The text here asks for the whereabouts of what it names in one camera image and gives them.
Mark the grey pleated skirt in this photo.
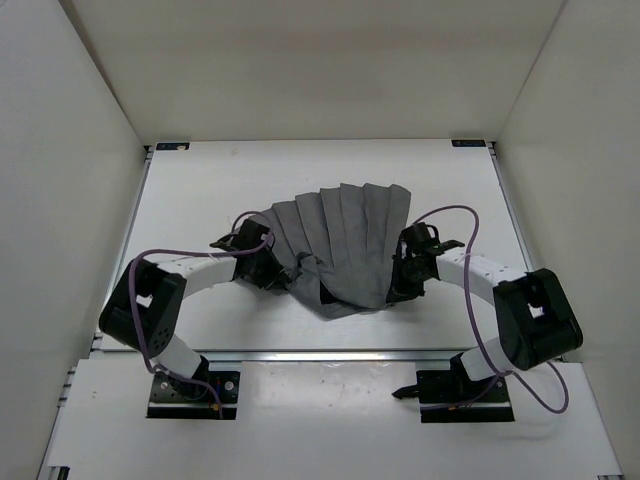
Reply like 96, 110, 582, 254
253, 183, 411, 320

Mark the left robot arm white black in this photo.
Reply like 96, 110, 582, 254
99, 247, 290, 398

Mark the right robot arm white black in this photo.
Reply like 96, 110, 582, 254
389, 241, 583, 401

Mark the right blue corner label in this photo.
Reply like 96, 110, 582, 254
451, 139, 486, 148

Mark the blue corner label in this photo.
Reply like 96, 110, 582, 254
451, 139, 486, 148
155, 142, 190, 151

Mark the left blue corner label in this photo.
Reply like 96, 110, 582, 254
155, 142, 190, 151

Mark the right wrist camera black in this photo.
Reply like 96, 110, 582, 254
400, 222, 465, 257

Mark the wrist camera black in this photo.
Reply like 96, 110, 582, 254
400, 222, 465, 257
210, 219, 271, 252

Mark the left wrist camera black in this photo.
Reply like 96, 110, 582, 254
210, 219, 271, 252

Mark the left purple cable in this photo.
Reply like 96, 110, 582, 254
128, 209, 276, 416

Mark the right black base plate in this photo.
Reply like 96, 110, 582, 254
392, 370, 515, 424

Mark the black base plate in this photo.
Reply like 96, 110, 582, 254
392, 370, 515, 424
146, 370, 241, 420

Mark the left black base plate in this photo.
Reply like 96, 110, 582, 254
146, 370, 241, 420

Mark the aluminium front rail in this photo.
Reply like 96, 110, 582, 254
92, 347, 471, 364

